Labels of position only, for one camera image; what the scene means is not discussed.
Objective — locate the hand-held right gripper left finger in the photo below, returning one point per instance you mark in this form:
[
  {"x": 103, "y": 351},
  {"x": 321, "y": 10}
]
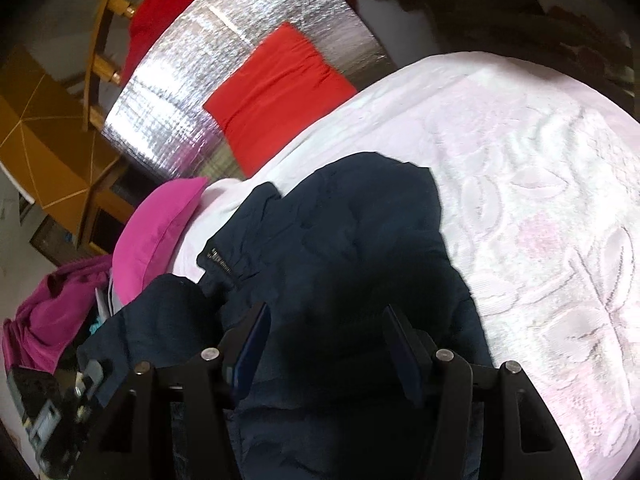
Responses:
[{"x": 250, "y": 355}]

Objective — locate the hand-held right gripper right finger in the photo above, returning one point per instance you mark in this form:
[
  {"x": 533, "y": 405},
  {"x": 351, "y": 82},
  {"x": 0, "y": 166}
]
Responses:
[{"x": 404, "y": 355}]

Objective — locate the navy blue jacket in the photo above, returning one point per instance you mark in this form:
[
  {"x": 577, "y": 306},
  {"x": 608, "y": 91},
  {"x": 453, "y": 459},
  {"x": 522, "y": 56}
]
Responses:
[{"x": 325, "y": 240}]

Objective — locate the magenta cloth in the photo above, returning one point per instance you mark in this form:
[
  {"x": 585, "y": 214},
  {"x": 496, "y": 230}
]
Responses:
[{"x": 45, "y": 320}]

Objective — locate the teal item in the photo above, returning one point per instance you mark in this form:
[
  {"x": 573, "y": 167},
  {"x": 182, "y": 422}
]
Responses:
[{"x": 97, "y": 329}]

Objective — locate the light grey cloth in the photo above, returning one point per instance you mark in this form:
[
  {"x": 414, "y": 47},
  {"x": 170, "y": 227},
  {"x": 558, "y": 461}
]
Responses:
[{"x": 111, "y": 305}]

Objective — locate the pink pillow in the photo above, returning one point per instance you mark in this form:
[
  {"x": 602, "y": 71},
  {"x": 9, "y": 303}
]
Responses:
[{"x": 155, "y": 235}]

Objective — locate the white pink embossed blanket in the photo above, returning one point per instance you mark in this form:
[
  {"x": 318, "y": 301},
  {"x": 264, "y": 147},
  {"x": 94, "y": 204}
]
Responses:
[{"x": 525, "y": 210}]

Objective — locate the folded orange-red cloth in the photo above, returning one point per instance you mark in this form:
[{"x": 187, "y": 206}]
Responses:
[{"x": 270, "y": 95}]

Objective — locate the silver foil mat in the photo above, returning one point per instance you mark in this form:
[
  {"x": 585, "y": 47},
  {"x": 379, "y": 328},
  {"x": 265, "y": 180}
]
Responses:
[{"x": 200, "y": 60}]

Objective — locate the wooden chair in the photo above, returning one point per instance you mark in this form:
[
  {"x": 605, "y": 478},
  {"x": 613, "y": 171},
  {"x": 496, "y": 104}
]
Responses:
[{"x": 97, "y": 50}]

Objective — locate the red cloth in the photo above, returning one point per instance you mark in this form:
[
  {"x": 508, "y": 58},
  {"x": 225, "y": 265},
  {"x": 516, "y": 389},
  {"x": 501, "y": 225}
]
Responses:
[{"x": 165, "y": 5}]

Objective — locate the dark wooden furniture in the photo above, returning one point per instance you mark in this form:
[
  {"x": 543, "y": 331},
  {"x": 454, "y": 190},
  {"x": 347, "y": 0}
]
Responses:
[{"x": 500, "y": 5}]

